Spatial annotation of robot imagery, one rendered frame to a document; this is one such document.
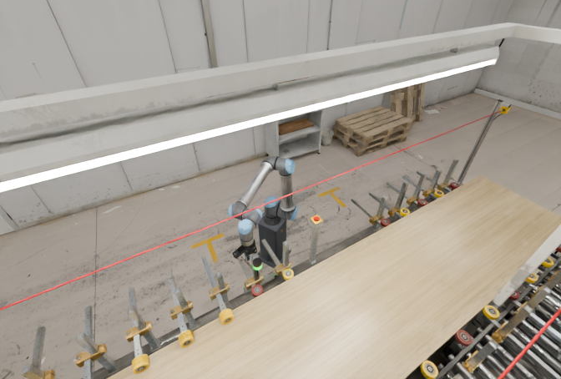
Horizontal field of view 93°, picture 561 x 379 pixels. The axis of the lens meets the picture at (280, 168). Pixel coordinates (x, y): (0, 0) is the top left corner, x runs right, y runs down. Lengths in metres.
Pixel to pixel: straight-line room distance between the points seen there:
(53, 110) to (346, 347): 1.76
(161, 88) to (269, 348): 1.56
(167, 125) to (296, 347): 1.51
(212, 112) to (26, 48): 3.20
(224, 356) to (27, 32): 3.38
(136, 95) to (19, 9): 3.10
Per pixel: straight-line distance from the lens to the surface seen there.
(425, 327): 2.10
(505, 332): 2.34
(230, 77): 0.75
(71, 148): 0.74
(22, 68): 3.88
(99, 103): 0.71
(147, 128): 0.73
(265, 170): 2.11
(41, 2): 3.73
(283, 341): 1.89
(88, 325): 2.20
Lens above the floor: 2.67
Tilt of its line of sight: 36 degrees down
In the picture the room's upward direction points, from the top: 1 degrees counter-clockwise
